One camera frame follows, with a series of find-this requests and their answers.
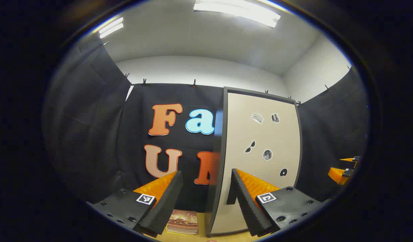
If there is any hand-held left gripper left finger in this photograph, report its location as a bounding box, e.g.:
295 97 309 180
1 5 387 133
86 170 184 238

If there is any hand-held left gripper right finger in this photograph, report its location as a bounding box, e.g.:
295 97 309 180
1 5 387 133
231 168 323 237

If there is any beige cabinet door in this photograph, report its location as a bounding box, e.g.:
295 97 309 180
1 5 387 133
211 92 301 234

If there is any grey cabinet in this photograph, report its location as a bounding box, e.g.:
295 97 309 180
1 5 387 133
205 86 303 237

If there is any stack of books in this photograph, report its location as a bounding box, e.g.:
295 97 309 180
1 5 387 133
166 209 199 235

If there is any black backdrop cloth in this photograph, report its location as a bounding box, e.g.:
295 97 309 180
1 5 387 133
43 35 370 215

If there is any row of cloth clips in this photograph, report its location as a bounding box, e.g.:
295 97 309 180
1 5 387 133
100 41 352 106

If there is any small ceiling light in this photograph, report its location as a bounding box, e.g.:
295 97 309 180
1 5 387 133
99 17 124 39

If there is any long ceiling light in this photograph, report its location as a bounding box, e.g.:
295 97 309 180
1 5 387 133
193 0 281 28

